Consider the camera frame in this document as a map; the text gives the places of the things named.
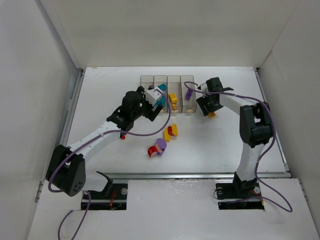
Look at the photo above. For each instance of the teal lego brick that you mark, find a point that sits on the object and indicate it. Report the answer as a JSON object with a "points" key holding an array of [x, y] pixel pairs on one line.
{"points": [[162, 87]]}

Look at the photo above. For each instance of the metal rail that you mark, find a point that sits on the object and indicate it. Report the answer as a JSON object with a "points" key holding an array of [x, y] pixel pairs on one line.
{"points": [[177, 176]]}

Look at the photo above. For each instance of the yellow round patterned lego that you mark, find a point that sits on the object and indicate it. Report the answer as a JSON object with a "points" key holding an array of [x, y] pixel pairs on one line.
{"points": [[173, 100]]}

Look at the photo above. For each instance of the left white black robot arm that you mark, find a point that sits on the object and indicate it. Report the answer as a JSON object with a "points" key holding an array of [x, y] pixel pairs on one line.
{"points": [[66, 172]]}

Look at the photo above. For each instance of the orange yellow lego piece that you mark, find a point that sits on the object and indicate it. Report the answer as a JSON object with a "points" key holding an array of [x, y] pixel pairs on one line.
{"points": [[211, 114]]}

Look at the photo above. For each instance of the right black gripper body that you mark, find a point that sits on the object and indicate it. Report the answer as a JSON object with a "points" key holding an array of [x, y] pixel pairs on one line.
{"points": [[208, 105]]}

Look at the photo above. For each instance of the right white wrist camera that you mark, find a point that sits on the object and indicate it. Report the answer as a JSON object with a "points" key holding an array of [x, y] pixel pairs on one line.
{"points": [[203, 87]]}

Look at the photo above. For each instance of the purple lego brick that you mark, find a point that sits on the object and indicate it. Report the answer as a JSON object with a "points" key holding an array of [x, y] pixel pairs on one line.
{"points": [[189, 94]]}

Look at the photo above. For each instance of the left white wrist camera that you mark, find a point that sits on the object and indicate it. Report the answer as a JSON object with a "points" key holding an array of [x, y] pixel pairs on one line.
{"points": [[153, 95]]}

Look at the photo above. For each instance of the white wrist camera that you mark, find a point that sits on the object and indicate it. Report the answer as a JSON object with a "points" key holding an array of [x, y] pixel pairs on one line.
{"points": [[153, 95], [203, 87]]}

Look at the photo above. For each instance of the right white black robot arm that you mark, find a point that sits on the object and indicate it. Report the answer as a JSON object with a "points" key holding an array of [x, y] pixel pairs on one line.
{"points": [[255, 130]]}

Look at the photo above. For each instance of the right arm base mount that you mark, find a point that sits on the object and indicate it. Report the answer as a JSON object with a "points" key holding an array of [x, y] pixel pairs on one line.
{"points": [[239, 195]]}

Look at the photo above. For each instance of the teal lego block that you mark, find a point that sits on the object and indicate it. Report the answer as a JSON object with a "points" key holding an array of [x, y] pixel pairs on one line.
{"points": [[162, 101]]}

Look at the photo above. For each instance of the yellow lego stack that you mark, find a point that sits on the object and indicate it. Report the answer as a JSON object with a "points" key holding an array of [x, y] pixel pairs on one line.
{"points": [[170, 131]]}

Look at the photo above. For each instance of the red purple lego stack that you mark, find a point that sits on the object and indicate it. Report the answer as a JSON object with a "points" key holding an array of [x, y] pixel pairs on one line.
{"points": [[158, 148]]}

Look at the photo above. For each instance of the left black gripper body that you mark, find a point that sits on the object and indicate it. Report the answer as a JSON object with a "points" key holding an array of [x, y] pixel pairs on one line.
{"points": [[150, 110]]}

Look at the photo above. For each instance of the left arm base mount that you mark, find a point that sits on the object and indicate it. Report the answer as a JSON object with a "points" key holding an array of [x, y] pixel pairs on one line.
{"points": [[107, 197]]}

